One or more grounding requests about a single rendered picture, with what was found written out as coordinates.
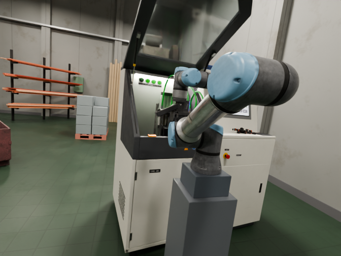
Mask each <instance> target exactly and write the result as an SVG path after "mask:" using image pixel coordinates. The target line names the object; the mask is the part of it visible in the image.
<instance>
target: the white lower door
mask: <svg viewBox="0 0 341 256"><path fill-rule="evenodd" d="M192 159H193V158H164V159H137V160H136V165H135V175H134V189H133V202H132V214H131V226H130V237H129V248H132V247H137V246H141V245H145V244H149V243H154V242H158V241H162V240H166V234H167V225H168V216H169V208H170V202H171V194H172V184H173V178H181V169H182V163H190V162H191V161H192Z"/></svg>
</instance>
